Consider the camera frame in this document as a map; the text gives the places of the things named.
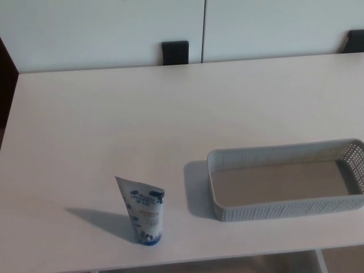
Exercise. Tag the white cabinet door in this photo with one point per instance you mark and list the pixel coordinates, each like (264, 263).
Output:
(99, 31)
(273, 28)

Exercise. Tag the white blue shampoo tube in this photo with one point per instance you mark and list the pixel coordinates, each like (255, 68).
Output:
(146, 211)

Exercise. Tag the small grey plastic basket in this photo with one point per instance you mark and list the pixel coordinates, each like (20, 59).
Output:
(273, 209)

